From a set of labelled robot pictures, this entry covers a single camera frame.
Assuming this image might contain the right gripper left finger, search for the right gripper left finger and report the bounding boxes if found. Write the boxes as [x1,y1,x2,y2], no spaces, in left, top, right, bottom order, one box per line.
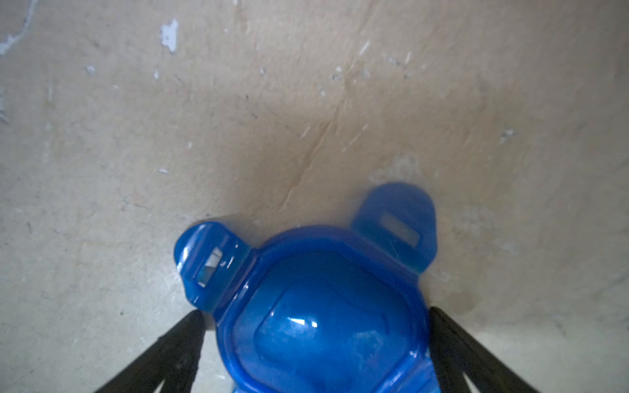
[98,310,206,392]

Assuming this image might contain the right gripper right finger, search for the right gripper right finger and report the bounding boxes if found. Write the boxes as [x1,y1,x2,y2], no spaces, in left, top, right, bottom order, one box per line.
[429,307,536,392]

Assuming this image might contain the blue lid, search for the blue lid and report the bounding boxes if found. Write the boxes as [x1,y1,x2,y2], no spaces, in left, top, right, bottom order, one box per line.
[174,183,439,392]

